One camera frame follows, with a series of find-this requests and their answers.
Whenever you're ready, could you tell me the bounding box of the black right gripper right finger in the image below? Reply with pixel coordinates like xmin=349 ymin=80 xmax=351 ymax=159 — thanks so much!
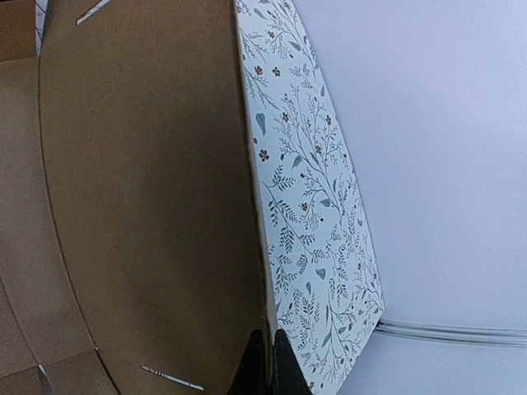
xmin=271 ymin=329 xmax=311 ymax=395

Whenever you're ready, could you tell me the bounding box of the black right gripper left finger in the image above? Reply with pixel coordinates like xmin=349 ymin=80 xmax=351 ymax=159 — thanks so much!
xmin=228 ymin=329 xmax=267 ymax=395

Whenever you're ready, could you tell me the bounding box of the brown cardboard box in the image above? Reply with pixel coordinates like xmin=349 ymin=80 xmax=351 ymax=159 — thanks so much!
xmin=1 ymin=1 xmax=269 ymax=394

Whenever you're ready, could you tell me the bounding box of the floral patterned table mat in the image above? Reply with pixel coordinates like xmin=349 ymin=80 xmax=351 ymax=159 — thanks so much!
xmin=236 ymin=1 xmax=385 ymax=394

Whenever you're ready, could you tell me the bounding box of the right aluminium frame post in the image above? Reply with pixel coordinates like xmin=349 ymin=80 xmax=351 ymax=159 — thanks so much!
xmin=375 ymin=319 xmax=526 ymax=348

